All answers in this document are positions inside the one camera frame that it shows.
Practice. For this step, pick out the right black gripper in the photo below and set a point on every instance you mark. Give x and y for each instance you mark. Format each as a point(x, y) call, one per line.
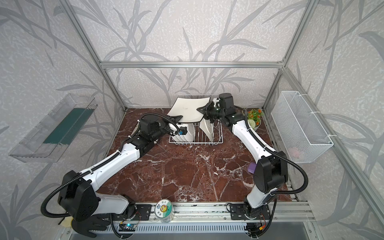
point(210, 109)

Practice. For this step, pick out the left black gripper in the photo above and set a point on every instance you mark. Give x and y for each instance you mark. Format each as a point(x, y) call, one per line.
point(173, 126)

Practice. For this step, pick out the square white plate black rim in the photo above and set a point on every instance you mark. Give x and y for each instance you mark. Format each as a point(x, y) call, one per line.
point(188, 109)

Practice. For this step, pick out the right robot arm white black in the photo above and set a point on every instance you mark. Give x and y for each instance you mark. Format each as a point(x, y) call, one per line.
point(271, 170)

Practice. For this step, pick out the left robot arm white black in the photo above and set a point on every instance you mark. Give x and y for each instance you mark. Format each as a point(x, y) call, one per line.
point(77, 197)

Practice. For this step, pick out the white pot artificial flowers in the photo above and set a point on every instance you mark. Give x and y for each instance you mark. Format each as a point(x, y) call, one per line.
point(254, 118)

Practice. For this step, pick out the round tape roll green label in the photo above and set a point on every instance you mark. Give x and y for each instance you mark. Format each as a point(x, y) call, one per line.
point(164, 211)

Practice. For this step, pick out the pink object in basket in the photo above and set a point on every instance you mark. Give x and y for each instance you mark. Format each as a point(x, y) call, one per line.
point(295, 153)

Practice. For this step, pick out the left green circuit board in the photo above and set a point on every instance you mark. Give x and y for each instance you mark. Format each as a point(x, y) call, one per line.
point(127, 227)

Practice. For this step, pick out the black glove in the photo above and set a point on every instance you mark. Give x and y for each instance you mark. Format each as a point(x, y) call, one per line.
point(94, 223)

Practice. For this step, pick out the yellow sponge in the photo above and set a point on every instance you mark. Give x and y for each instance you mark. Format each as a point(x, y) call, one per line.
point(67, 222)

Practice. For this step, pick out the white wire dish rack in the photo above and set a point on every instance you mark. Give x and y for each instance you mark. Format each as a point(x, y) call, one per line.
point(200, 137)

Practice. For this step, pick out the purple scoop pink handle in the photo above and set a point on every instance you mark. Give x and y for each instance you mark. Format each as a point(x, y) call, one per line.
point(251, 168)

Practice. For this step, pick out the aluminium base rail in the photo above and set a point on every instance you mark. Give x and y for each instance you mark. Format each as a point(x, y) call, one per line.
point(217, 218)

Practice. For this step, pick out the white mesh wall basket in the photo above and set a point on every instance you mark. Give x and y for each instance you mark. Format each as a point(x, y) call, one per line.
point(299, 127)

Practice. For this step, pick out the clear plastic wall shelf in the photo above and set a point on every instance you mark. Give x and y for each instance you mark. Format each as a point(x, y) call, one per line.
point(47, 142)

